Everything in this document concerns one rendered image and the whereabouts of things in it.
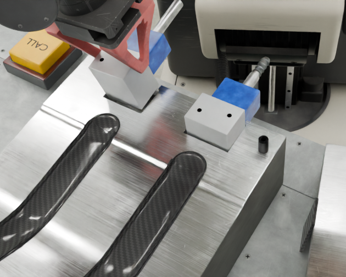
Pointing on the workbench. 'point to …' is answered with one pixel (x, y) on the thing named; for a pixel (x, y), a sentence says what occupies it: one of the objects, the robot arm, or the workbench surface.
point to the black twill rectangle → (309, 225)
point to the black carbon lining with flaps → (165, 181)
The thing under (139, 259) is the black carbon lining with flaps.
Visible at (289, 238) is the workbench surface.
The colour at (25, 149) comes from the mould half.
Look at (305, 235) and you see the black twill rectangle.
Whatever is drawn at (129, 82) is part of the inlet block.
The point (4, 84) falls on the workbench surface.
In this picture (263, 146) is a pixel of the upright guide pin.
